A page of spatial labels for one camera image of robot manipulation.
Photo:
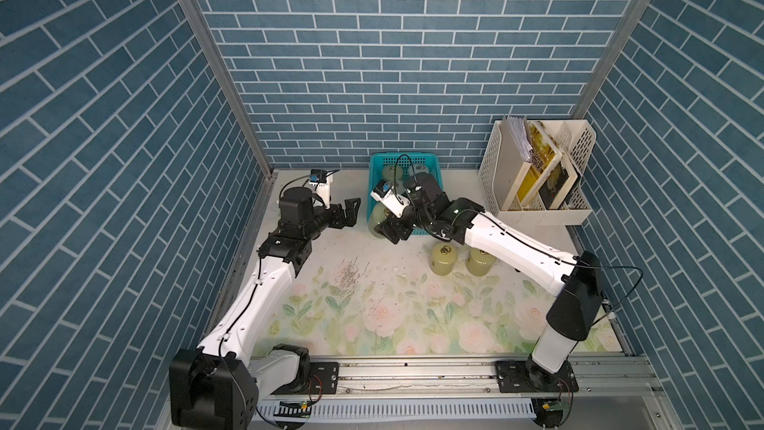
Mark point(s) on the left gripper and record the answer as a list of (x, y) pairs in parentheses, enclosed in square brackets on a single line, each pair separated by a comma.
[(348, 217)]

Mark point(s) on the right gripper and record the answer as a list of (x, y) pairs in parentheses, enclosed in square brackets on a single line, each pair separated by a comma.
[(387, 229)]

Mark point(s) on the olive green tea canister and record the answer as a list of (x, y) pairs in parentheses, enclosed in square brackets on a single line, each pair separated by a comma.
[(443, 259)]

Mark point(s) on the light olive tea canister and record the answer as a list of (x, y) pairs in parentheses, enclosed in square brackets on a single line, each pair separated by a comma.
[(479, 262)]

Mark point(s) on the yellow green tea canister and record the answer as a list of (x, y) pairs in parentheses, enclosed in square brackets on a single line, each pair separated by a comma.
[(380, 213)]

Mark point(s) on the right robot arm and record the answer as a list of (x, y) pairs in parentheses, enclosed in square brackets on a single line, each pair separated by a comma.
[(573, 281)]

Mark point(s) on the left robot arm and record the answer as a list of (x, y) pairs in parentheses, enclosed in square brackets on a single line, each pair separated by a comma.
[(256, 304)]

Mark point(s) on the teal plastic basket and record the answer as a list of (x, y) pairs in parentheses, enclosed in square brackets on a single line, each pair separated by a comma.
[(410, 170)]

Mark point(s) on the floral table mat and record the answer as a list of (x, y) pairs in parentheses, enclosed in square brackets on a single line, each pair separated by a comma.
[(362, 296)]

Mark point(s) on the beige pressure file folder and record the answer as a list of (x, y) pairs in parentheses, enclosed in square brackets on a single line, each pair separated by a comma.
[(513, 161)]

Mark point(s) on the white perforated file holder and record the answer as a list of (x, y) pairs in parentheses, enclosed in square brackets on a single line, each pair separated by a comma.
[(573, 136)]

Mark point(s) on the black book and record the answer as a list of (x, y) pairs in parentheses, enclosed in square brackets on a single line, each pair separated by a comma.
[(559, 183)]

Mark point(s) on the yellow book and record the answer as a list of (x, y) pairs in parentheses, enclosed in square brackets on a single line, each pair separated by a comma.
[(545, 154)]

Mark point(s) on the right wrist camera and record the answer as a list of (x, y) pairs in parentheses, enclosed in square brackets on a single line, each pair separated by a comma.
[(385, 192)]

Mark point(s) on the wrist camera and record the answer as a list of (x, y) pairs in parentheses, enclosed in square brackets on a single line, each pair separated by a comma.
[(319, 181), (385, 192)]

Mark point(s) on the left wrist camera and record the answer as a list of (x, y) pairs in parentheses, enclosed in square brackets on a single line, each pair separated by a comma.
[(319, 181)]

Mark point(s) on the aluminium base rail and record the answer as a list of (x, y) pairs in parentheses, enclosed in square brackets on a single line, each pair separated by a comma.
[(619, 389)]

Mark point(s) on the aluminium corner post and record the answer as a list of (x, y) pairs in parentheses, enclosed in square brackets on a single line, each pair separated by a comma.
[(198, 24), (615, 46)]

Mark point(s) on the right aluminium corner post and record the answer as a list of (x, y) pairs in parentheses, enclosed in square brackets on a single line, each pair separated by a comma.
[(615, 46)]

